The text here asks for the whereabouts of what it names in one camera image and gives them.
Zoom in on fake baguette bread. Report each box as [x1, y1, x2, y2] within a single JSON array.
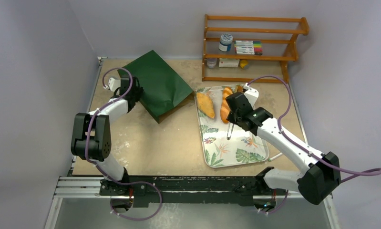
[[220, 86, 233, 124]]

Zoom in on metal tongs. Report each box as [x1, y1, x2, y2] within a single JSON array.
[[226, 123, 234, 140]]

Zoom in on green paper bag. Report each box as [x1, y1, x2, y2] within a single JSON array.
[[118, 50, 194, 123]]

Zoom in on yellow fake bread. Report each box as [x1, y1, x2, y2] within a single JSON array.
[[196, 93, 215, 119]]

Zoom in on leaf pattern serving tray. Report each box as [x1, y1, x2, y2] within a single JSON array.
[[196, 86, 269, 168]]

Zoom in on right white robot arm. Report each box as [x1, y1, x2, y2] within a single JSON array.
[[226, 92, 341, 205]]

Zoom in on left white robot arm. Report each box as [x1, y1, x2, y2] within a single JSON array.
[[71, 76, 144, 195]]

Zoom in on small yellow object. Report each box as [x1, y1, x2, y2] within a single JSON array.
[[239, 60, 249, 69]]

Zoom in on white small box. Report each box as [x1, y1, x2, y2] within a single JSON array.
[[218, 58, 239, 68]]

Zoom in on green white marker pen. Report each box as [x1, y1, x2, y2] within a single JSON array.
[[268, 153, 283, 162]]

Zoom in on small grey jar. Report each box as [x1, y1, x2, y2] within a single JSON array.
[[206, 58, 217, 69]]

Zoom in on coloured marker set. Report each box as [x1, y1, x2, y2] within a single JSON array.
[[234, 41, 263, 56]]

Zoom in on white jar blue lid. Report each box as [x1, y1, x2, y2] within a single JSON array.
[[218, 33, 233, 52]]

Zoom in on orange wooden shelf rack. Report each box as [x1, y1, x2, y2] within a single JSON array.
[[202, 14, 309, 83]]

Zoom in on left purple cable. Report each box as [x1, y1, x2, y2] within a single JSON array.
[[84, 67, 163, 221]]

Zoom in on purple cable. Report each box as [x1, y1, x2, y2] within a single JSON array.
[[245, 75, 381, 216], [84, 67, 163, 221]]

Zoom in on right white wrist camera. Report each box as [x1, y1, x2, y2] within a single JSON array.
[[243, 83, 259, 108]]

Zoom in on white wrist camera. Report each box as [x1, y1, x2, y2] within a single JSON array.
[[104, 77, 121, 92], [243, 83, 259, 108]]

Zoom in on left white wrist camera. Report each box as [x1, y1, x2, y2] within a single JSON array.
[[104, 77, 121, 92]]

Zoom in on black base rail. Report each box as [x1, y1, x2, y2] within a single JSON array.
[[100, 175, 286, 210]]

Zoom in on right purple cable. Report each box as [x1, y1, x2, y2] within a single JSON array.
[[245, 75, 381, 216]]

